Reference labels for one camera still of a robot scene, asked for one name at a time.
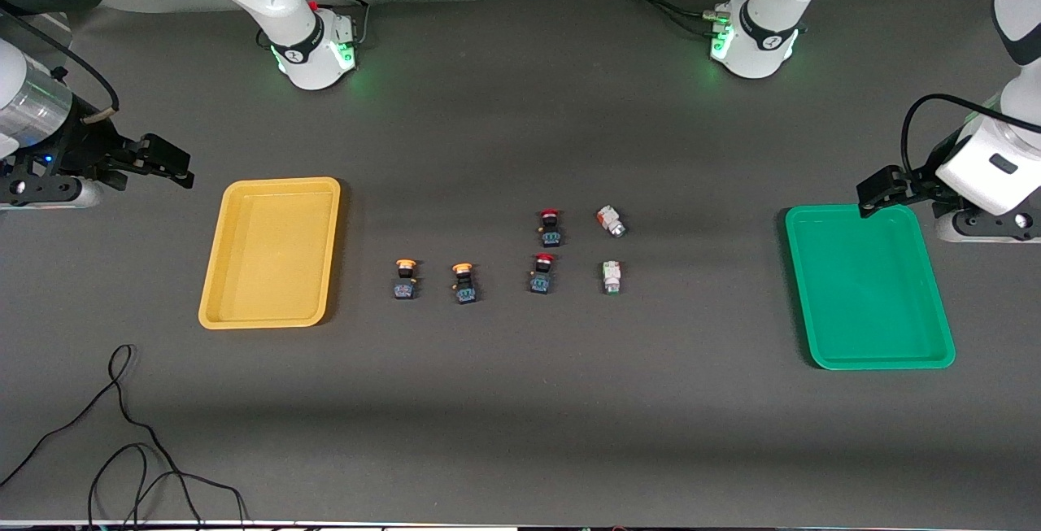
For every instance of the yellow push button green mark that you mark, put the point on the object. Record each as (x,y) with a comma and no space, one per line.
(465,293)

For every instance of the white green button orange block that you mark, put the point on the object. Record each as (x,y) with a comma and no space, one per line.
(611,224)

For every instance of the yellow plastic tray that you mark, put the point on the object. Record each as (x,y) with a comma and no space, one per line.
(268,271)

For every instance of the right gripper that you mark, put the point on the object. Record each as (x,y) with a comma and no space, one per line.
(82,143)

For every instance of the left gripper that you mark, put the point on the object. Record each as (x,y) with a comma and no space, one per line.
(916,182)

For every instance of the green plastic tray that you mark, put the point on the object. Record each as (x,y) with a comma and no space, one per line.
(870,295)

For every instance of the red push button switch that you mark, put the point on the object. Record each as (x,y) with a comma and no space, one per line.
(541,281)
(551,237)

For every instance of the yellow push button red mark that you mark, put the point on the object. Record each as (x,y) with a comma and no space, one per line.
(404,287)

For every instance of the white green button switch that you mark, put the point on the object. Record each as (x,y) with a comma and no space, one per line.
(611,275)

